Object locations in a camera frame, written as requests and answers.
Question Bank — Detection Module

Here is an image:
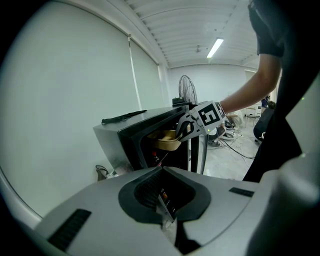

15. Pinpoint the white roller blind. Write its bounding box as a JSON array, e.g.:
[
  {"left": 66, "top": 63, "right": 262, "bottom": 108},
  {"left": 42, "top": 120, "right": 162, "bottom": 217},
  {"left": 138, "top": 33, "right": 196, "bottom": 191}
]
[
  {"left": 0, "top": 0, "right": 141, "bottom": 219},
  {"left": 129, "top": 39, "right": 166, "bottom": 111}
]

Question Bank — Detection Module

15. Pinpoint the black floor cable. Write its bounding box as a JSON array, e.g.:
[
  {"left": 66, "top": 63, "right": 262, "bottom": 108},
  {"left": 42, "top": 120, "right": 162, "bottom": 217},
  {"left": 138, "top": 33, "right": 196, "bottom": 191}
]
[{"left": 216, "top": 136, "right": 256, "bottom": 161}]

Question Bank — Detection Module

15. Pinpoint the black standing fan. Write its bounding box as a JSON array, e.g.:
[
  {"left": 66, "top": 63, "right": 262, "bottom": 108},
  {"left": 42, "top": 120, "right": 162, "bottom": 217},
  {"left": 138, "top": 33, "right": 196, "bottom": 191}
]
[{"left": 171, "top": 74, "right": 199, "bottom": 106}]

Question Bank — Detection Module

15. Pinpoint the person's right forearm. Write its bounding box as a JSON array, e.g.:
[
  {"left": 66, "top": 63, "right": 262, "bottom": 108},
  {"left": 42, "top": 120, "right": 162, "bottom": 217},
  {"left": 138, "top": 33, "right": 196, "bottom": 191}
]
[{"left": 219, "top": 53, "right": 283, "bottom": 115}]

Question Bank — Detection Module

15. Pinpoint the black mini fridge cabinet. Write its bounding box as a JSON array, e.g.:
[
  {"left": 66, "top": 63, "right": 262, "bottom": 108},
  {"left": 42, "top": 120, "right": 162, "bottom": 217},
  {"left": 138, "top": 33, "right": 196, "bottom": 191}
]
[{"left": 92, "top": 103, "right": 210, "bottom": 176}]

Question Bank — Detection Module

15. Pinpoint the person's body in black clothing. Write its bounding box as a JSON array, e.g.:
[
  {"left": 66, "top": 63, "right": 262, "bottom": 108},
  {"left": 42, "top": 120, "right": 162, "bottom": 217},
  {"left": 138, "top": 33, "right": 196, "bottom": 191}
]
[{"left": 241, "top": 0, "right": 320, "bottom": 183}]

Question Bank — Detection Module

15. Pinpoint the black and white oval board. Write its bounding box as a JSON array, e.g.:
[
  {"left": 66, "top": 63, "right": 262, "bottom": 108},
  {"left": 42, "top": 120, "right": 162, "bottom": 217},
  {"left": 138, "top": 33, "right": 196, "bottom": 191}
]
[{"left": 209, "top": 126, "right": 242, "bottom": 146}]

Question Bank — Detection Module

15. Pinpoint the dark bottle with red cap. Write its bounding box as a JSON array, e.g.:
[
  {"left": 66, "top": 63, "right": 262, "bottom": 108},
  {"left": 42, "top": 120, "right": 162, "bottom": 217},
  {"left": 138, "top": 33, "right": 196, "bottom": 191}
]
[{"left": 150, "top": 150, "right": 162, "bottom": 168}]

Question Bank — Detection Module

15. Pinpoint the ceiling tube light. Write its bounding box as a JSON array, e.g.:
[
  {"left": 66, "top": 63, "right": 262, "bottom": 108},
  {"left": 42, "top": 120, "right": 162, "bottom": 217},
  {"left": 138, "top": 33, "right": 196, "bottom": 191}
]
[{"left": 206, "top": 37, "right": 225, "bottom": 59}]

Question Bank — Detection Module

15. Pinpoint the beige plastic tray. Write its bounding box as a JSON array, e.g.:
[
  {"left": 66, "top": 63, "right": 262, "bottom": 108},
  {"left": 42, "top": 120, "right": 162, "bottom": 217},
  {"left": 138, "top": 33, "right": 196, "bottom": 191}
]
[{"left": 147, "top": 129, "right": 182, "bottom": 152}]

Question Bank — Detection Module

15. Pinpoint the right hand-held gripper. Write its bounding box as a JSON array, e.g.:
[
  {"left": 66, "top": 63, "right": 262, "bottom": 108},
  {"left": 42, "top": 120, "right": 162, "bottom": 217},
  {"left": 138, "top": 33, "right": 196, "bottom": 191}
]
[{"left": 176, "top": 100, "right": 226, "bottom": 143}]

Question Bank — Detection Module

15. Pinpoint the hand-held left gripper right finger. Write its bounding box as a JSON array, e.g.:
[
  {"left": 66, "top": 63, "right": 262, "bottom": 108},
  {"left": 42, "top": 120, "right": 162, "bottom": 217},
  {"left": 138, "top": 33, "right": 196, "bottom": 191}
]
[{"left": 162, "top": 166, "right": 261, "bottom": 248}]

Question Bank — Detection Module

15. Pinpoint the black flat strap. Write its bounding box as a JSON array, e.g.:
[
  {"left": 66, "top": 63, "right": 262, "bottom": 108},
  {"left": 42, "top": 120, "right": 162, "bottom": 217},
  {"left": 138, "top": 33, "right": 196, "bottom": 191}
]
[{"left": 100, "top": 109, "right": 148, "bottom": 125}]

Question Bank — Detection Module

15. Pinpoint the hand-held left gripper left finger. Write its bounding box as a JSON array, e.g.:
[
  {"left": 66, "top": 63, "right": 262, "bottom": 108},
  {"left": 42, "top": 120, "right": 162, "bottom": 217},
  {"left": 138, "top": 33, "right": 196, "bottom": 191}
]
[{"left": 34, "top": 166, "right": 185, "bottom": 256}]

